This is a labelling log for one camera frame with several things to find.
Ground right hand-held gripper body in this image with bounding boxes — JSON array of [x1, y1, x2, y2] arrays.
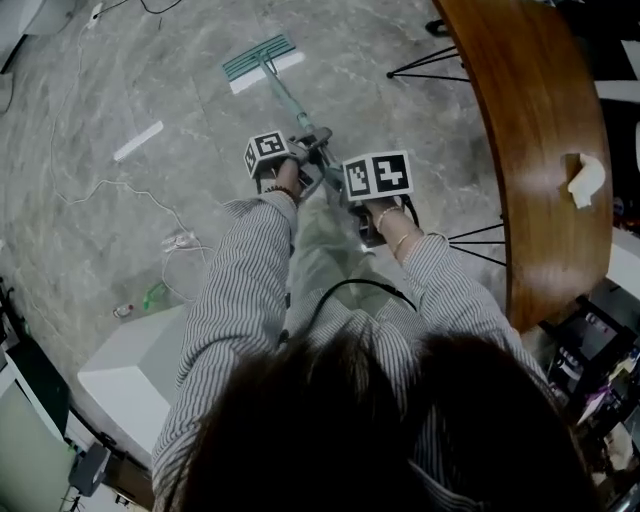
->
[[341, 149, 419, 247]]

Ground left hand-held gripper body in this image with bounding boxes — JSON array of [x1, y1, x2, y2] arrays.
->
[[243, 130, 319, 180]]

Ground teal mop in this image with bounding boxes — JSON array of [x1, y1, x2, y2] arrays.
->
[[221, 33, 349, 196]]

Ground person's right forearm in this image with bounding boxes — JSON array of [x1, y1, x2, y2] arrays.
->
[[366, 199, 506, 341]]

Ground person's left forearm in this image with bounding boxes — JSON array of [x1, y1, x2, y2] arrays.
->
[[209, 160, 303, 351]]

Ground person's pale trousers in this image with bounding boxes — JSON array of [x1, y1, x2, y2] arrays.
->
[[289, 192, 401, 314]]

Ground gold bangle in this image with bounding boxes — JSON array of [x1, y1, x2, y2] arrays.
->
[[392, 229, 426, 259]]

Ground black hairpin table leg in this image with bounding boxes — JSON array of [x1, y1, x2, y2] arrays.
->
[[386, 45, 472, 84], [446, 222, 508, 267]]

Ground white power strip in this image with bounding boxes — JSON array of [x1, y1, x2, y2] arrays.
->
[[160, 230, 197, 251]]

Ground person's striped shirt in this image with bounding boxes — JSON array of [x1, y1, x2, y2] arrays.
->
[[149, 192, 571, 512]]

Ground brown wooden table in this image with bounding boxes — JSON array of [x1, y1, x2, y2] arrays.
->
[[432, 0, 615, 334]]

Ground green plastic object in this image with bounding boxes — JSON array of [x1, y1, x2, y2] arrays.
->
[[141, 282, 167, 310]]

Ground white crumpled cloth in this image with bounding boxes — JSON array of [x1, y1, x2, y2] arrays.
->
[[566, 153, 607, 210]]

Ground black shelf rack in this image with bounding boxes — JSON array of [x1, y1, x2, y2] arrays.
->
[[542, 294, 640, 426]]

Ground white table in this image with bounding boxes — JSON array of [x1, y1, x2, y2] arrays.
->
[[605, 227, 640, 306]]

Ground white cabinet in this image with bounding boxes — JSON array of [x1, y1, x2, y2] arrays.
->
[[0, 0, 54, 76]]

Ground brown wooden cabinet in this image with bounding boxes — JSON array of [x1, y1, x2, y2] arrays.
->
[[105, 455, 155, 510]]

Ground grey device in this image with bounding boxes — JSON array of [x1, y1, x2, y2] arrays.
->
[[68, 442, 112, 497]]

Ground pale green panel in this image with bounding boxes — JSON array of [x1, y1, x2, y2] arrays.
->
[[0, 384, 71, 512]]

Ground dark beaded bracelet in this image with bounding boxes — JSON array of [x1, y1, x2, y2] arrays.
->
[[262, 184, 299, 204]]

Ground pearl bracelet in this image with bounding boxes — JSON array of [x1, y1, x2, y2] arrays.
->
[[375, 204, 404, 234]]

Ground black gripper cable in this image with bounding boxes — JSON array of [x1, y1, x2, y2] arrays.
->
[[279, 277, 419, 346]]

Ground thin black wire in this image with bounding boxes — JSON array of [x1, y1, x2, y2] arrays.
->
[[99, 0, 182, 16]]

